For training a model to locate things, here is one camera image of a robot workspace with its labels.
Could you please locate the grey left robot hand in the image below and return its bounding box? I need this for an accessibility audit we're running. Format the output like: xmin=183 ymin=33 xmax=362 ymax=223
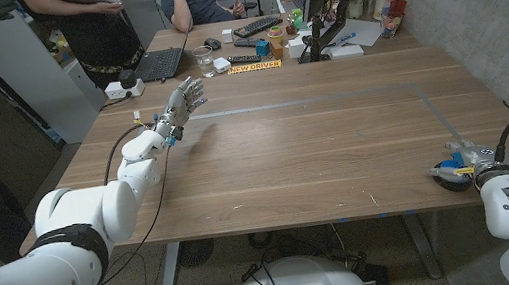
xmin=146 ymin=73 xmax=214 ymax=149

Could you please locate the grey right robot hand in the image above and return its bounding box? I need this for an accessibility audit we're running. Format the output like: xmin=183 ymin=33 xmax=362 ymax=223
xmin=426 ymin=132 xmax=509 ymax=191

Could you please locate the blue button with black base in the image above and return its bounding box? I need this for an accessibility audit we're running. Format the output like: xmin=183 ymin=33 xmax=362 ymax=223
xmin=429 ymin=156 xmax=476 ymax=196

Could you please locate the black laptop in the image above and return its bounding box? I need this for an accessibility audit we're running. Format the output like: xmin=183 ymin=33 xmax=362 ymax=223
xmin=128 ymin=14 xmax=203 ymax=85

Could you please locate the clear drinking glass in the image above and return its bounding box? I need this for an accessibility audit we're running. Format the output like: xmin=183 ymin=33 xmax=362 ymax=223
xmin=191 ymin=44 xmax=218 ymax=80

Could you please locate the black plug adapter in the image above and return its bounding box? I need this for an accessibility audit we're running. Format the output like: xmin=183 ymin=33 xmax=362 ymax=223
xmin=116 ymin=67 xmax=139 ymax=91

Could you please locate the small white charger box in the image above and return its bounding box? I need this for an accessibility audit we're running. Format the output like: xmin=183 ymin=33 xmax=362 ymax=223
xmin=212 ymin=55 xmax=234 ymax=75

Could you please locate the white power strip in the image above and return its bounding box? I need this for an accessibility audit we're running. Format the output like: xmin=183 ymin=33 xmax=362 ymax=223
xmin=102 ymin=76 xmax=147 ymax=102

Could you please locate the black computer mouse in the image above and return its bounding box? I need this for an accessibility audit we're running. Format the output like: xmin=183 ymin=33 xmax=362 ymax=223
xmin=202 ymin=35 xmax=223 ymax=53

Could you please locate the black remote control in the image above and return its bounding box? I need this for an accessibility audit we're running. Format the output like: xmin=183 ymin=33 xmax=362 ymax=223
xmin=225 ymin=50 xmax=264 ymax=68

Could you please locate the yellow new driver sign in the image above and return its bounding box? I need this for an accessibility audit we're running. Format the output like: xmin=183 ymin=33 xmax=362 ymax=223
xmin=226 ymin=59 xmax=284 ymax=77

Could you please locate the dark phone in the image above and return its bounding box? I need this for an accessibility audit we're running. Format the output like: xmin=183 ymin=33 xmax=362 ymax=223
xmin=232 ymin=34 xmax=264 ymax=50

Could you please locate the standing person in black clothes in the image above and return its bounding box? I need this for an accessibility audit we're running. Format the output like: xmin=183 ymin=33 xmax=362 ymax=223
xmin=18 ymin=0 xmax=150 ymax=100

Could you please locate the blue cube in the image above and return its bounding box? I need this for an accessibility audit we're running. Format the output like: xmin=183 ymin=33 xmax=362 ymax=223
xmin=255 ymin=38 xmax=273 ymax=58

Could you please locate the grey table leg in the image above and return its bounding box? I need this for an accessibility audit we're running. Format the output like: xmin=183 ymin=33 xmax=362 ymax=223
xmin=151 ymin=241 xmax=187 ymax=285
xmin=401 ymin=209 xmax=444 ymax=284

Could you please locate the black keyboard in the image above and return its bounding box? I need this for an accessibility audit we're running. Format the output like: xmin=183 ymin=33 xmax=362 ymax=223
xmin=230 ymin=13 xmax=285 ymax=40

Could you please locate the orange wooden block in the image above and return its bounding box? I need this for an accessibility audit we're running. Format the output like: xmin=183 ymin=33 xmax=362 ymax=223
xmin=269 ymin=39 xmax=286 ymax=62

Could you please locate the colourful round toy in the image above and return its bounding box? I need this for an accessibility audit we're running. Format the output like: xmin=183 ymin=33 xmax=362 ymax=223
xmin=266 ymin=24 xmax=286 ymax=44

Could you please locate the cardboard box with items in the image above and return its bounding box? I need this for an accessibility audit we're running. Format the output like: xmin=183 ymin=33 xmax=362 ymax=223
xmin=47 ymin=27 xmax=77 ymax=66

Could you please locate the white square box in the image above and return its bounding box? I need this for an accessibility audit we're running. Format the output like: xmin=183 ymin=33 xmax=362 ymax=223
xmin=285 ymin=34 xmax=311 ymax=60

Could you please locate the black floor fan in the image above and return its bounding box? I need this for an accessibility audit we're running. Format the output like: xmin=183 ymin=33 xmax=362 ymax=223
xmin=176 ymin=236 xmax=219 ymax=270

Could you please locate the green toy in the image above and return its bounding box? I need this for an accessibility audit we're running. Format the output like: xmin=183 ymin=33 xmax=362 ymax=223
xmin=287 ymin=7 xmax=307 ymax=32

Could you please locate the white cabinet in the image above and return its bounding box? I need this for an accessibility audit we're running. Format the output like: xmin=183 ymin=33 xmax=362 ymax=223
xmin=0 ymin=0 xmax=119 ymax=155

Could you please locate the silver laptop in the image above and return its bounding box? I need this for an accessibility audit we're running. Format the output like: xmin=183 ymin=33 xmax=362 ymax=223
xmin=274 ymin=0 xmax=311 ymax=16

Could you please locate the flat white box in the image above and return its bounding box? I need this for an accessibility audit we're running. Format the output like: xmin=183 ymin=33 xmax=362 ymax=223
xmin=328 ymin=41 xmax=366 ymax=61

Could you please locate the white paper sheet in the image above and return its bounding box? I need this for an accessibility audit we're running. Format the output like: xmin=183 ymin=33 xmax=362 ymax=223
xmin=317 ymin=14 xmax=386 ymax=56

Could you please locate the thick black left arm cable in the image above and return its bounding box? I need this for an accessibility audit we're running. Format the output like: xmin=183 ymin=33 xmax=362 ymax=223
xmin=95 ymin=120 xmax=163 ymax=186

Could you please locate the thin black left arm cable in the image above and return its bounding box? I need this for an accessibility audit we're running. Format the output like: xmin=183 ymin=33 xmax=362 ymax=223
xmin=77 ymin=144 xmax=191 ymax=285

